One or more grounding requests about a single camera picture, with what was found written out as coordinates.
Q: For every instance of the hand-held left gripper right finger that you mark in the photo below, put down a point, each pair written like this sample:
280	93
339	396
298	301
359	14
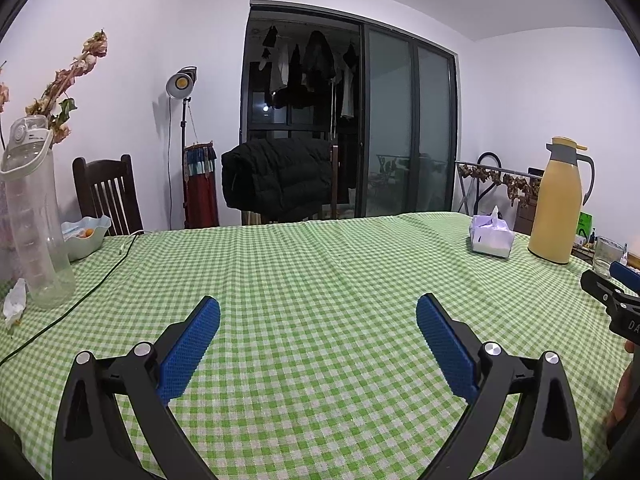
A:
447	350

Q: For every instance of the white blue packet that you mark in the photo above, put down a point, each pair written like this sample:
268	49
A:
72	231

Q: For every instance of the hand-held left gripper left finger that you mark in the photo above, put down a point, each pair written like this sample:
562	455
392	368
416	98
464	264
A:
190	347

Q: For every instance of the person's right hand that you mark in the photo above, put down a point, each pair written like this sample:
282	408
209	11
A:
627	390

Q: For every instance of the row of hanging clothes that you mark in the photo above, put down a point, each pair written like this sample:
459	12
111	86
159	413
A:
315	65

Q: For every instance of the red fringed cloth stand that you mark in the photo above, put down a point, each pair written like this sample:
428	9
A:
200	195

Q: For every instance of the black puffer jacket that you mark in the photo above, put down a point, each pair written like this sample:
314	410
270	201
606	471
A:
275	180

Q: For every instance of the metal drying rack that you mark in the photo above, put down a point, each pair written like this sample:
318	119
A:
500	169

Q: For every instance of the floor lamp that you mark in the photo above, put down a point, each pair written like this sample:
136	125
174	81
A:
181	85

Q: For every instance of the dark framed sliding glass door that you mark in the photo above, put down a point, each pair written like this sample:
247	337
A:
395	135

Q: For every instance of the row of brown dried foods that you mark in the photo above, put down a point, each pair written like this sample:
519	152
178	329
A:
515	187

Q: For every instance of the dark wooden chair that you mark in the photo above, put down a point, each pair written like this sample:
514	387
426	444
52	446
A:
334	180
107	195

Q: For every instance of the clear glass cup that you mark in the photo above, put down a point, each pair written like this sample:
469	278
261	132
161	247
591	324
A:
607	257

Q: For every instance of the pale green fruit bowl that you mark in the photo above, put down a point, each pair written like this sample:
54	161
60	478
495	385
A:
92	245

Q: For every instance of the dried flower stems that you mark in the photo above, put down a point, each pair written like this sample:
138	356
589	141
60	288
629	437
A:
65	80

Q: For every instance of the crumpled white paper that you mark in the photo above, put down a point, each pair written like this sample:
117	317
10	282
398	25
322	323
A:
15	302

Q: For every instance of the green checked tablecloth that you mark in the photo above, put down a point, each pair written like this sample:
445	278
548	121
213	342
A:
320	270

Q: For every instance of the brown cabinet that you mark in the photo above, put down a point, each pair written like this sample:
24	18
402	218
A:
525	220

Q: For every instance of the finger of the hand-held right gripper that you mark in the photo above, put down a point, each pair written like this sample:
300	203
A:
627	275
600	287

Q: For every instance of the large clear drinking bottle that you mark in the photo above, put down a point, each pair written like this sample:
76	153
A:
35	240

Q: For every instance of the yellow thermos jug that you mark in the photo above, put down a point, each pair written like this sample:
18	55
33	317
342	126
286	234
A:
555	210

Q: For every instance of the purple white tissue pack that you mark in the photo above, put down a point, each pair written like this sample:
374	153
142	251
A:
490	237

